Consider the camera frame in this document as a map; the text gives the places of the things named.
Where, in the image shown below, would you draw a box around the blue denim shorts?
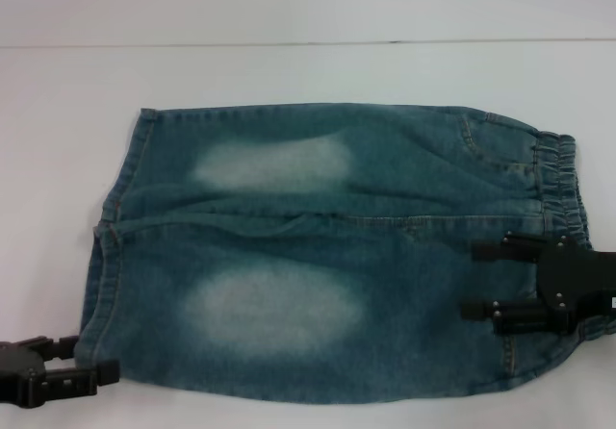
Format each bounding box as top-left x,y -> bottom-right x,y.
79,106 -> 603,404

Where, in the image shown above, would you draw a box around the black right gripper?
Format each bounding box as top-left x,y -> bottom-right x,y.
460,234 -> 616,337

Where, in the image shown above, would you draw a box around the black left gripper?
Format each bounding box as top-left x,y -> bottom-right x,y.
0,335 -> 121,409

